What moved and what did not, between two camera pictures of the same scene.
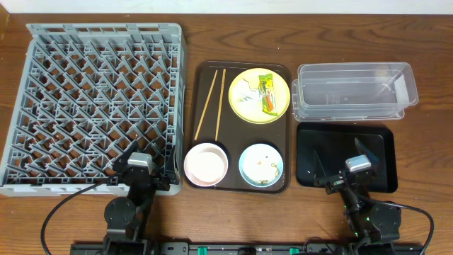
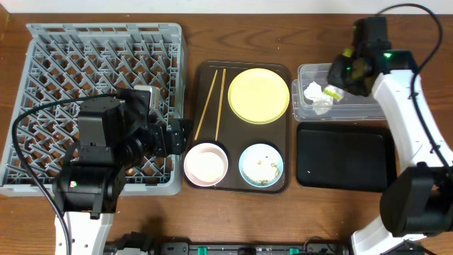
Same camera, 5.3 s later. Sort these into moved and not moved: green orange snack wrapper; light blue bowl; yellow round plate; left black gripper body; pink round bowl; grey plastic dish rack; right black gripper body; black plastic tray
Moved: left black gripper body; right black gripper body; green orange snack wrapper
Not moved: light blue bowl; black plastic tray; grey plastic dish rack; yellow round plate; pink round bowl
